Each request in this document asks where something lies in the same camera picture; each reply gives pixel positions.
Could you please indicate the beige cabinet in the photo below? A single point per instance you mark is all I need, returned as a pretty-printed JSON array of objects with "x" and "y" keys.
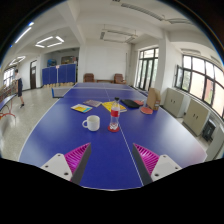
[
  {"x": 196, "y": 117},
  {"x": 174, "y": 102}
]

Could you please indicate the black bin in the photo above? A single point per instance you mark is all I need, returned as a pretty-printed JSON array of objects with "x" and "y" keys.
[{"x": 208, "y": 130}]

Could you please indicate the grey brown notebook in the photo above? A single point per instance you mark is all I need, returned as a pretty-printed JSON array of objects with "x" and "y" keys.
[{"x": 92, "y": 103}]

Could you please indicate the brown cardboard box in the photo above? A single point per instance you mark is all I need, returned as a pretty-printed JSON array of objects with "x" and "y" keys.
[{"x": 153, "y": 99}]

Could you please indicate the red ping pong paddle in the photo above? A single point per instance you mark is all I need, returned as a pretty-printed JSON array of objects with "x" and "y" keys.
[{"x": 146, "y": 110}]

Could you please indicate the blue ping pong table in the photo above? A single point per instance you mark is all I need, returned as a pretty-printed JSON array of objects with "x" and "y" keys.
[
  {"x": 111, "y": 164},
  {"x": 6, "y": 107}
]

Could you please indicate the near beige cabinet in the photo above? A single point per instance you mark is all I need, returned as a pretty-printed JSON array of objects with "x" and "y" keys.
[{"x": 196, "y": 117}]

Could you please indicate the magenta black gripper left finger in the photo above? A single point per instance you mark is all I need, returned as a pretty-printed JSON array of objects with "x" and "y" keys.
[{"x": 69, "y": 166}]

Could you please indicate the yellow blue booklet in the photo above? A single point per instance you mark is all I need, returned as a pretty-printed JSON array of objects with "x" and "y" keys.
[{"x": 81, "y": 108}]

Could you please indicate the small red round coaster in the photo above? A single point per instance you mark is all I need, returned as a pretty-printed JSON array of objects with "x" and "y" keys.
[{"x": 112, "y": 129}]

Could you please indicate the yellow book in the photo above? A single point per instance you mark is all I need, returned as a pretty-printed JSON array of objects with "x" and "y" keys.
[{"x": 108, "y": 106}]

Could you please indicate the person in dark shorts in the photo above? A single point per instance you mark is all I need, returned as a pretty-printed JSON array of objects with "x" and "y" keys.
[{"x": 19, "y": 86}]

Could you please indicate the brown armchair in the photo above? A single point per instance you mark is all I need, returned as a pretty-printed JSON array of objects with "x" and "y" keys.
[
  {"x": 118, "y": 79},
  {"x": 88, "y": 77}
]

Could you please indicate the blue partition screens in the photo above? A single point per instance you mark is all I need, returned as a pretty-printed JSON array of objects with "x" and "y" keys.
[{"x": 59, "y": 74}]

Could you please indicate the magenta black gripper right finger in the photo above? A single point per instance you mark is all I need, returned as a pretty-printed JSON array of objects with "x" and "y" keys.
[{"x": 152, "y": 166}]

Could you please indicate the white ceramic mug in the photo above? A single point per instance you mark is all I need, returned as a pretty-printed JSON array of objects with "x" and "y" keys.
[{"x": 92, "y": 123}]

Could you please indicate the clear plastic water bottle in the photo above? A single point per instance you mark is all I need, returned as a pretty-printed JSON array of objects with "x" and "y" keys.
[{"x": 115, "y": 113}]

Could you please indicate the red paddle behind case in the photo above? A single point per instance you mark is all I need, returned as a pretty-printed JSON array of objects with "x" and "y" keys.
[{"x": 139, "y": 102}]

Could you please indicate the far beige cabinet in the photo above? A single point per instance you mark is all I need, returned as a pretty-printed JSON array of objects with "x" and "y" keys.
[{"x": 174, "y": 102}]

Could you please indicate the right brown armchair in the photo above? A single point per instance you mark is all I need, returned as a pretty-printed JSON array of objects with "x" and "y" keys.
[{"x": 118, "y": 79}]

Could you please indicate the left brown armchair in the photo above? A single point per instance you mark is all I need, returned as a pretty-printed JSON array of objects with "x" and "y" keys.
[{"x": 88, "y": 77}]

